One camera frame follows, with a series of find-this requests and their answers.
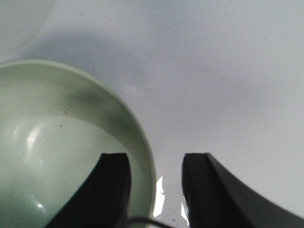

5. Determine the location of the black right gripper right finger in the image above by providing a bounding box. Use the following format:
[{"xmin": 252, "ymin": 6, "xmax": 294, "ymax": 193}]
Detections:
[{"xmin": 182, "ymin": 153, "xmax": 304, "ymax": 228}]

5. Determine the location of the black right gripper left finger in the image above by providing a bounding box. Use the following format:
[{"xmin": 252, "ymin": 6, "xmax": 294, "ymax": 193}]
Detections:
[{"xmin": 46, "ymin": 153, "xmax": 131, "ymax": 228}]

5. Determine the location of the green bowl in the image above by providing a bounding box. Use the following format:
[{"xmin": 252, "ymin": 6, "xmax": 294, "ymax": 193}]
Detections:
[{"xmin": 0, "ymin": 59, "xmax": 156, "ymax": 228}]

